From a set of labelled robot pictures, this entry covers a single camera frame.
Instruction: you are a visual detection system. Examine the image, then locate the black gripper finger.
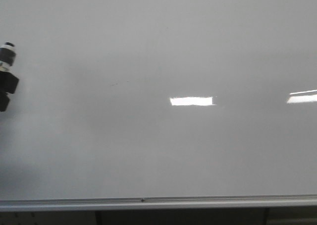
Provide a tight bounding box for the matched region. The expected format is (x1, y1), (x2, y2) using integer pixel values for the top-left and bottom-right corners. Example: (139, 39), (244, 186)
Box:
(0, 92), (10, 112)
(0, 71), (19, 94)

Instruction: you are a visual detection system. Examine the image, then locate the white marker black tip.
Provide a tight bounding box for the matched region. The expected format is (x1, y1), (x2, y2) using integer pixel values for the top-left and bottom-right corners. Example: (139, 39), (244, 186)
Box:
(0, 42), (16, 72)

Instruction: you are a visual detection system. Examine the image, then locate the white whiteboard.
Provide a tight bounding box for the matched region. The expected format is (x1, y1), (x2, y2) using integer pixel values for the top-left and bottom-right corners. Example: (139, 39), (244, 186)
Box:
(0, 0), (317, 200)

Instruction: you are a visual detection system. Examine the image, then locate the aluminium whiteboard bottom frame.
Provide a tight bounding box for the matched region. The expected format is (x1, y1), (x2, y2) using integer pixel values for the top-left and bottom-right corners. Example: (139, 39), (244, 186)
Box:
(0, 194), (317, 212)

